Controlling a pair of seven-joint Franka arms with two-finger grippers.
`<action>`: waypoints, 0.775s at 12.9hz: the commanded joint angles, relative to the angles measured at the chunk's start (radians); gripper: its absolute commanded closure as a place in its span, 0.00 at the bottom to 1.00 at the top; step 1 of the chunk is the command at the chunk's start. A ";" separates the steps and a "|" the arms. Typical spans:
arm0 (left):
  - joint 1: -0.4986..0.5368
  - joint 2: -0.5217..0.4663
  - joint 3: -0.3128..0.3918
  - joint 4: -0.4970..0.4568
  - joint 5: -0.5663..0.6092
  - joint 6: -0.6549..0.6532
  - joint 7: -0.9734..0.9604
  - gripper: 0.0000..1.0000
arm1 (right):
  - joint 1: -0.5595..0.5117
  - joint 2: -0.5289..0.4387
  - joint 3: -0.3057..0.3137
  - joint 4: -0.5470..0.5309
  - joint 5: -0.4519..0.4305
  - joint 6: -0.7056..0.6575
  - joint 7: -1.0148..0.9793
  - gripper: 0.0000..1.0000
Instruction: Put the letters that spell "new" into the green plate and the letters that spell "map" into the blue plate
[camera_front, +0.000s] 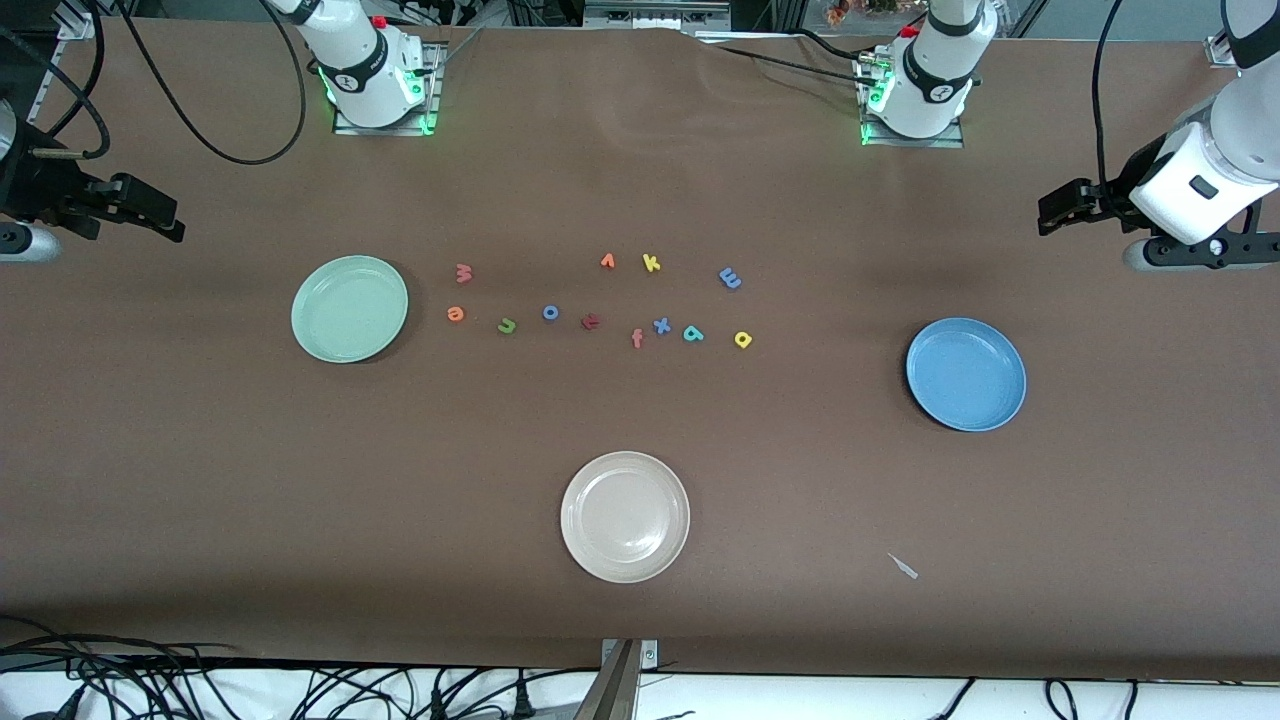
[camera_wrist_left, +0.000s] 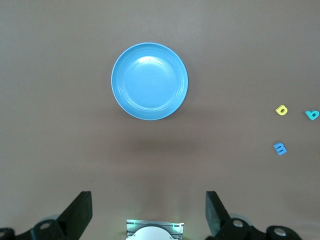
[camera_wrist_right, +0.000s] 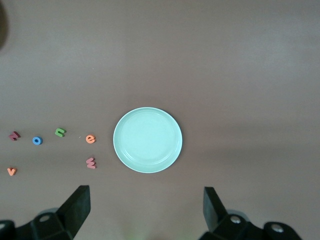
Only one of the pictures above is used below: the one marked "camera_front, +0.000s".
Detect blue plate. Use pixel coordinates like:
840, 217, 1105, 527
906, 317, 1028, 433

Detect green plate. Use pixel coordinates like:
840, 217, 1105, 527
291, 255, 410, 364

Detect silver metal box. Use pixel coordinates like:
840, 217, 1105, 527
585, 0, 732, 32

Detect beige plate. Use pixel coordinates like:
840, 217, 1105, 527
560, 451, 691, 584

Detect aluminium table frame rail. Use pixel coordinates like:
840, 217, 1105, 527
25, 0, 98, 131

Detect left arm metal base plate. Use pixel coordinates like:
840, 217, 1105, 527
858, 55, 967, 150

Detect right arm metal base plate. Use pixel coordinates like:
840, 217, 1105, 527
332, 40, 448, 137

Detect black cables at arm base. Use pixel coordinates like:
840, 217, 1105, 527
700, 28, 883, 89

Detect black floor cable tangle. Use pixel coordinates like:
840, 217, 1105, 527
0, 615, 601, 720

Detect grey metal table bracket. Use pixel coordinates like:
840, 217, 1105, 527
601, 638, 659, 671

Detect aluminium post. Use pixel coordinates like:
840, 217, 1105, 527
572, 640, 642, 720

